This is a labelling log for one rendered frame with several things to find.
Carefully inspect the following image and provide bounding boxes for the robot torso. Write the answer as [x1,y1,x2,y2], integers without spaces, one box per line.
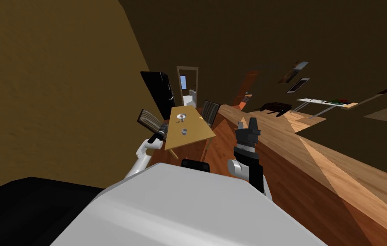
[50,158,328,246]

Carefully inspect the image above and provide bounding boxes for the dark framed wall picture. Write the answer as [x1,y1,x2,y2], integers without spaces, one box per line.
[286,77,311,94]

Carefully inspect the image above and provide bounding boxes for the orange door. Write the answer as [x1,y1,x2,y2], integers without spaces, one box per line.
[231,70,260,111]

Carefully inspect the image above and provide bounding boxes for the grey wall picture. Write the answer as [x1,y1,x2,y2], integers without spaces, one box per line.
[277,61,309,85]

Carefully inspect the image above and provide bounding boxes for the dark slatted chair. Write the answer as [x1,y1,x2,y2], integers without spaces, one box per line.
[200,100,221,129]
[136,109,164,135]

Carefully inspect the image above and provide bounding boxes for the white side table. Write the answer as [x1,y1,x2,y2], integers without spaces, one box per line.
[292,97,359,119]

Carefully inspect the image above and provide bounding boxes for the black refrigerator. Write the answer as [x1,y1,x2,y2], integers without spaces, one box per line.
[140,70,177,121]

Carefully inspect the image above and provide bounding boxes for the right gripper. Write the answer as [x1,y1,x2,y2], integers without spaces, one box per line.
[234,117,262,148]

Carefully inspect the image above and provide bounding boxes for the black angular block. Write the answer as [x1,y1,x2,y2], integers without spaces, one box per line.
[0,176,106,246]

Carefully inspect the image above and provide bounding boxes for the wooden dining table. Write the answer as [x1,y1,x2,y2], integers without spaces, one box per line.
[163,105,217,160]

